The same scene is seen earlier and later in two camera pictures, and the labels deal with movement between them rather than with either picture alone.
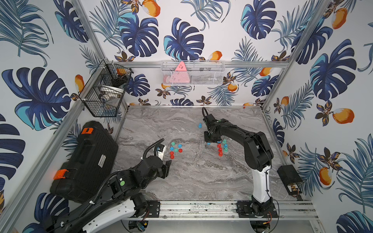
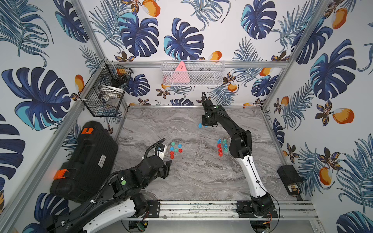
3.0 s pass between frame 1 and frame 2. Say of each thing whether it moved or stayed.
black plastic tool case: stayed
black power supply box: stayed
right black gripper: moved
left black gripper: stayed
